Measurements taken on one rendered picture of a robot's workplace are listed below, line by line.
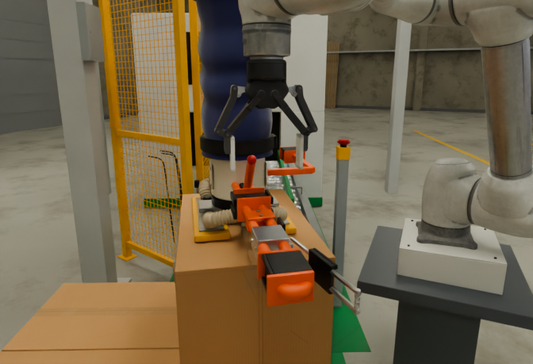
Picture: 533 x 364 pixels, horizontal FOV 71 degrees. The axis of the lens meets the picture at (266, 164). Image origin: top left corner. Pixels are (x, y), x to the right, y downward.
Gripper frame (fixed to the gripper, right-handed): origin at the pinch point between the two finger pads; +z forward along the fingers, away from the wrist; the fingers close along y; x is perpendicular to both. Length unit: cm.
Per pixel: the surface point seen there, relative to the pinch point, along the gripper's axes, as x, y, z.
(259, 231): 4.4, 2.2, 12.5
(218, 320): -10.4, 10.0, 41.9
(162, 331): -44, 27, 68
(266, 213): -5.4, -1.1, 12.6
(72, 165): -159, 85, 34
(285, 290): 23.6, 1.7, 13.6
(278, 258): 17.1, 1.4, 11.7
